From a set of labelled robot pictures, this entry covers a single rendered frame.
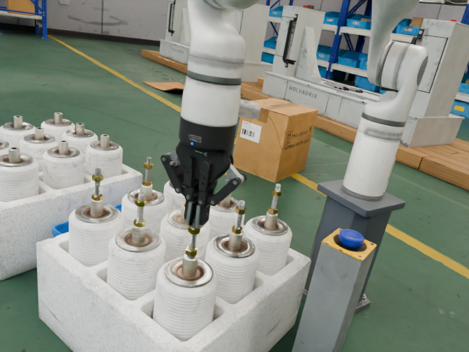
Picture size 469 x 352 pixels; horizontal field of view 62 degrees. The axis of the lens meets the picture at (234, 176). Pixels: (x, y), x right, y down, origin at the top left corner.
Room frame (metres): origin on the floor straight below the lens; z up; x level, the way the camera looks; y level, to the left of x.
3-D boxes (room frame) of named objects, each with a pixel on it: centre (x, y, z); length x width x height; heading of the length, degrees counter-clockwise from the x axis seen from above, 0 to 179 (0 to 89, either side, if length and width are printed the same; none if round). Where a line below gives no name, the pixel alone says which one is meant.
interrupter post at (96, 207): (0.64, 0.24, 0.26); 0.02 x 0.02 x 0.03
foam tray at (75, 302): (0.67, 0.08, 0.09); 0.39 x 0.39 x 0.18; 56
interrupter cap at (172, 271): (0.51, 0.05, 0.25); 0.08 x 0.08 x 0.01
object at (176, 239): (0.67, 0.08, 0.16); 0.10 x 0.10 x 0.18
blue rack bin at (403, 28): (5.60, -2.07, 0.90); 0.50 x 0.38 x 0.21; 129
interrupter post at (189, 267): (0.51, 0.05, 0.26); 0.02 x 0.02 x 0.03
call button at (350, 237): (0.57, -0.20, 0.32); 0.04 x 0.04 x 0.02
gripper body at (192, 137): (0.51, 0.05, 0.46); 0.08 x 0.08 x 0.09
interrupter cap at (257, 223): (0.70, -0.09, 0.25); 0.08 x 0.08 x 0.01
